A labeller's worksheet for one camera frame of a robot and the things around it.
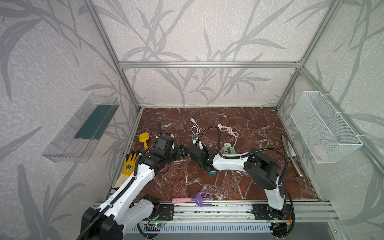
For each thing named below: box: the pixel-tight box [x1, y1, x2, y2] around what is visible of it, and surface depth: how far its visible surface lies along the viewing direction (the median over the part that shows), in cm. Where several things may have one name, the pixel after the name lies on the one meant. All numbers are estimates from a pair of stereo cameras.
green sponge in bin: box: [74, 104, 120, 140], surface depth 69 cm
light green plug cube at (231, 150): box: [228, 146, 236, 155], surface depth 91 cm
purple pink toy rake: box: [171, 191, 212, 207], surface depth 78 cm
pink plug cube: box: [220, 147, 228, 154], surface depth 91 cm
